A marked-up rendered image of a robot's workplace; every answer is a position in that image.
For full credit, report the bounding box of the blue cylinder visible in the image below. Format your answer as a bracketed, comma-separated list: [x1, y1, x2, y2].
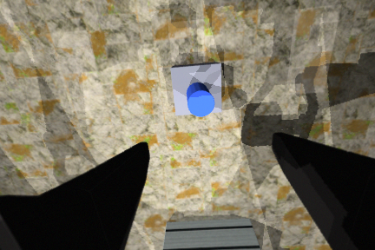
[187, 82, 214, 117]

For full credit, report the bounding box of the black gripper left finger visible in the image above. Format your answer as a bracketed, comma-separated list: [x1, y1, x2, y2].
[0, 141, 150, 250]

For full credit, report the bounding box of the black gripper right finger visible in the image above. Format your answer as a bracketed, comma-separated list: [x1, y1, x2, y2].
[272, 132, 375, 250]

